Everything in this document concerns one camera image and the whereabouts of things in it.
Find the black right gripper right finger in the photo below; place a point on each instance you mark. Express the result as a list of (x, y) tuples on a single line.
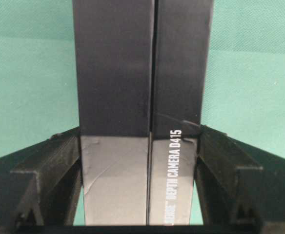
[(241, 188)]

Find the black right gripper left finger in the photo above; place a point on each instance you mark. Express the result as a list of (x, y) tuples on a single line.
[(40, 185)]

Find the black RealSense D415 box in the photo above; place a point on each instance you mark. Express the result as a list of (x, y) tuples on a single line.
[(140, 68)]

